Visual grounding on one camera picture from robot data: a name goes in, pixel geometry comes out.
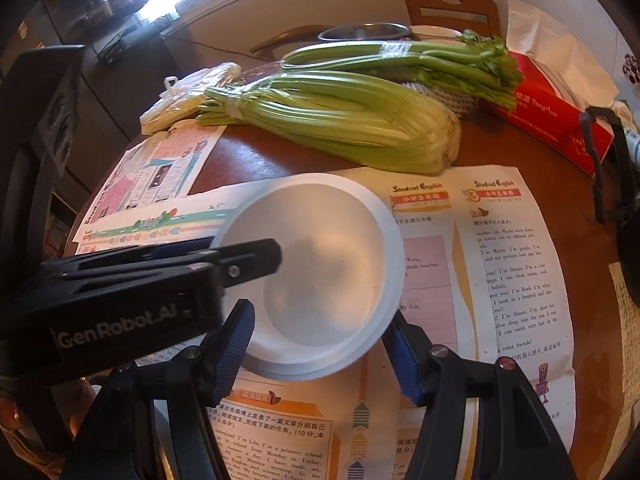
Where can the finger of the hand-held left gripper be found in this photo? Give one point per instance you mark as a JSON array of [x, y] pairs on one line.
[[250, 260], [180, 247]]

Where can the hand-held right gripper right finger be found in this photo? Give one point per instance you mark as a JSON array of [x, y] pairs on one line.
[[402, 360]]

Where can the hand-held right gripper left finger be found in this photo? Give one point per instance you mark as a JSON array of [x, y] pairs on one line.
[[232, 350]]

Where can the white plastic bowl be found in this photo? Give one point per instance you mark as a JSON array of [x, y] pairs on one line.
[[325, 270]]

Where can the person's left hand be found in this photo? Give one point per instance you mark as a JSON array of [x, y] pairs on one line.
[[85, 405]]

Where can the pink printed newspaper sheet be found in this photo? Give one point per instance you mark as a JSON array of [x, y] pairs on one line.
[[150, 175]]

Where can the newspaper sheet with orange headers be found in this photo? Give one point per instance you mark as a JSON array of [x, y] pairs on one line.
[[520, 280]]

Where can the clear bag of yellow food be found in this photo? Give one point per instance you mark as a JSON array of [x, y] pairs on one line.
[[190, 92]]

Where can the thick celery bunch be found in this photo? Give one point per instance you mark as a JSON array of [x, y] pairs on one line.
[[340, 115]]

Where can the black countertop device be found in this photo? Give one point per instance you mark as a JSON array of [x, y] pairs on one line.
[[115, 47]]

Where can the handwritten paper sheet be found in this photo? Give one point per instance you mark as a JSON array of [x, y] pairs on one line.
[[627, 310]]

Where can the stainless steel basin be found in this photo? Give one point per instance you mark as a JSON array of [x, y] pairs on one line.
[[365, 32]]

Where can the white foam fruit net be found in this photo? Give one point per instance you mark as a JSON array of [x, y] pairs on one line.
[[450, 100]]

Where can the leafy celery bunch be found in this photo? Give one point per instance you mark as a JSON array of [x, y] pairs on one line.
[[450, 60]]

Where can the red tissue box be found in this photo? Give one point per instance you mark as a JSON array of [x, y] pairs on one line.
[[545, 105]]

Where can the white plate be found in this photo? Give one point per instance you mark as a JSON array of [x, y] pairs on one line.
[[437, 33]]

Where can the white power strip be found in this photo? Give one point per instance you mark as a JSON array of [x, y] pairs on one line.
[[632, 142]]

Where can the brown slatted wooden chair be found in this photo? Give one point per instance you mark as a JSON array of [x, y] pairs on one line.
[[480, 10]]

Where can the white plastic bag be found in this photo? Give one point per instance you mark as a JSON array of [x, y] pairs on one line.
[[560, 45]]

